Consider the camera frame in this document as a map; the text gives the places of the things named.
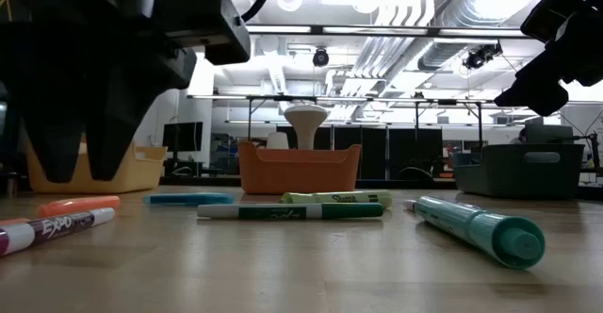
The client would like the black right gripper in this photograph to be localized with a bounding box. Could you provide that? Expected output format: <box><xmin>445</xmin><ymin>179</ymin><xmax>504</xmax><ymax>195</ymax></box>
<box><xmin>493</xmin><ymin>0</ymin><xmax>603</xmax><ymax>117</ymax></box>

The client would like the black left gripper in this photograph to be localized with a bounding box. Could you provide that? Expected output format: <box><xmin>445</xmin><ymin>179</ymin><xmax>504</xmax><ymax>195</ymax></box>
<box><xmin>0</xmin><ymin>0</ymin><xmax>198</xmax><ymax>185</ymax></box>

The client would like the orange highlighter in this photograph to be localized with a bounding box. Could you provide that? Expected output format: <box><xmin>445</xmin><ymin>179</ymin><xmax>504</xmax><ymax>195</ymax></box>
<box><xmin>36</xmin><ymin>195</ymin><xmax>122</xmax><ymax>220</ymax></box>

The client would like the teal highlighter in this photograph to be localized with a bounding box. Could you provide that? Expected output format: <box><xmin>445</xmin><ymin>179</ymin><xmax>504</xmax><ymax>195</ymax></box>
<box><xmin>410</xmin><ymin>195</ymin><xmax>547</xmax><ymax>272</ymax></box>

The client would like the green Expo marker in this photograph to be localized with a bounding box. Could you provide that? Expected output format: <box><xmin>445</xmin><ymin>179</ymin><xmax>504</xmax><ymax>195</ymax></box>
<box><xmin>196</xmin><ymin>202</ymin><xmax>385</xmax><ymax>221</ymax></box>

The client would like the pale yellow Sharpie highlighter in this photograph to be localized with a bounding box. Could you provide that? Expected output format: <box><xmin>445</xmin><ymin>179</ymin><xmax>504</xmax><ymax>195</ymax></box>
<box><xmin>279</xmin><ymin>189</ymin><xmax>394</xmax><ymax>210</ymax></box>

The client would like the yellow plastic bin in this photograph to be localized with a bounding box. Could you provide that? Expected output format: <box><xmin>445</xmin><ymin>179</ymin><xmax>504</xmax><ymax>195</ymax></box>
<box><xmin>23</xmin><ymin>133</ymin><xmax>169</xmax><ymax>195</ymax></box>

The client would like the dark teal plastic bin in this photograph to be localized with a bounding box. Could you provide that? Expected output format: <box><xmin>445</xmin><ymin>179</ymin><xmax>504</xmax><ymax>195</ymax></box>
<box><xmin>452</xmin><ymin>142</ymin><xmax>586</xmax><ymax>200</ymax></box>

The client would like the black computer monitor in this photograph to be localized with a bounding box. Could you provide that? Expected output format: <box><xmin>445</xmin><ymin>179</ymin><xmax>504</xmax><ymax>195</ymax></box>
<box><xmin>161</xmin><ymin>121</ymin><xmax>204</xmax><ymax>154</ymax></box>

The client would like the small blue highlighter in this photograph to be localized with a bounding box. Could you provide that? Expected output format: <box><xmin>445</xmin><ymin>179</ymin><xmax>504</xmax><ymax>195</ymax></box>
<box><xmin>142</xmin><ymin>191</ymin><xmax>236</xmax><ymax>206</ymax></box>

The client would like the orange plastic bin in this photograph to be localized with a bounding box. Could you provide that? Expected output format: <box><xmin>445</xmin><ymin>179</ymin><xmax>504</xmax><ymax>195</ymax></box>
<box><xmin>237</xmin><ymin>140</ymin><xmax>363</xmax><ymax>196</ymax></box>

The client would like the white mushroom table lamp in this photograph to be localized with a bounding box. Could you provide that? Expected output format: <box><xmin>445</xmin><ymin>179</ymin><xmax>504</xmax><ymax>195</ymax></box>
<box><xmin>283</xmin><ymin>104</ymin><xmax>330</xmax><ymax>152</ymax></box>

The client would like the black ceiling camera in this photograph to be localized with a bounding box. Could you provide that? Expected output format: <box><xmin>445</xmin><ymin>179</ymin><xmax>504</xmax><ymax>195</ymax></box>
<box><xmin>463</xmin><ymin>41</ymin><xmax>503</xmax><ymax>71</ymax></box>
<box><xmin>311</xmin><ymin>46</ymin><xmax>331</xmax><ymax>68</ymax></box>

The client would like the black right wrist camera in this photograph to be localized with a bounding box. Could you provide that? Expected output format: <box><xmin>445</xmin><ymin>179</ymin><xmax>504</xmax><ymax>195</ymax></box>
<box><xmin>519</xmin><ymin>0</ymin><xmax>589</xmax><ymax>43</ymax></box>

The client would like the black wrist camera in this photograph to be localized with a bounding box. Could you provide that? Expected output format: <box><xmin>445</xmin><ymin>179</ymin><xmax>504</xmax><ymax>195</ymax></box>
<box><xmin>157</xmin><ymin>0</ymin><xmax>252</xmax><ymax>67</ymax></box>
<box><xmin>519</xmin><ymin>0</ymin><xmax>589</xmax><ymax>43</ymax></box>

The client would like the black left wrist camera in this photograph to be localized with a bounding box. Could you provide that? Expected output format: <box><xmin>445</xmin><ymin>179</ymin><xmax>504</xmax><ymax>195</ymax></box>
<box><xmin>157</xmin><ymin>0</ymin><xmax>252</xmax><ymax>67</ymax></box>

